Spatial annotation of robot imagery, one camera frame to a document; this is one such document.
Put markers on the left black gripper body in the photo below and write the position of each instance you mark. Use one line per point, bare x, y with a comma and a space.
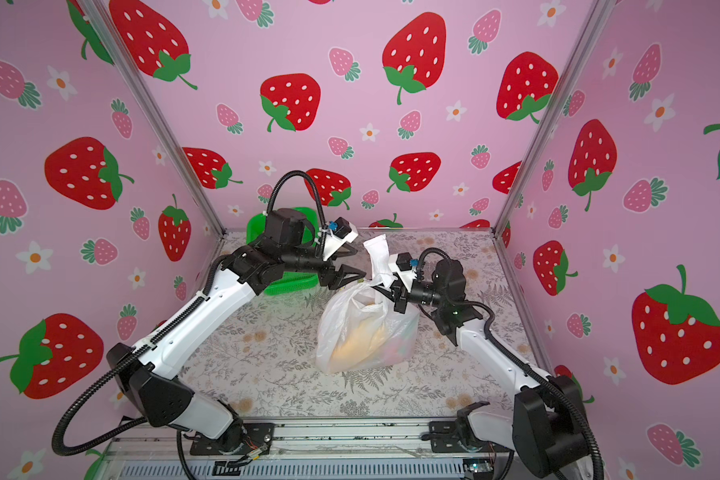
330, 270

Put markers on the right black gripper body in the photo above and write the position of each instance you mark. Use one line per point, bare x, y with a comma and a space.
401, 295

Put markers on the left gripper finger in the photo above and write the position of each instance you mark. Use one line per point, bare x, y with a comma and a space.
345, 250
343, 276

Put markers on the white lemon print plastic bag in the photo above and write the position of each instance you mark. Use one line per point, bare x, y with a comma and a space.
359, 328

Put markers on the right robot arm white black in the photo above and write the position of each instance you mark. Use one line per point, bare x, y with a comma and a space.
548, 429

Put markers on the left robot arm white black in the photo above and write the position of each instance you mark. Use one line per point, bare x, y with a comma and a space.
149, 369

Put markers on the green plastic basket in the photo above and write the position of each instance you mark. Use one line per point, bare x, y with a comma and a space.
291, 280

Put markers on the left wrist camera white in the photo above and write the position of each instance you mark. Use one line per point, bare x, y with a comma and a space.
340, 232

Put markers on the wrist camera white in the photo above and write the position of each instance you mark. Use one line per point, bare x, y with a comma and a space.
340, 232
405, 267

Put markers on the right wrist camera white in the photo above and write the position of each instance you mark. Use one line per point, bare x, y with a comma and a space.
405, 267

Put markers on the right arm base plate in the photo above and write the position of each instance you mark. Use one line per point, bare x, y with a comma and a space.
455, 435

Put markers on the aluminium front rail frame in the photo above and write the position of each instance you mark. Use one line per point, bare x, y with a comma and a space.
305, 448

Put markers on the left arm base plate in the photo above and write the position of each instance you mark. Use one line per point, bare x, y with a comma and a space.
244, 439

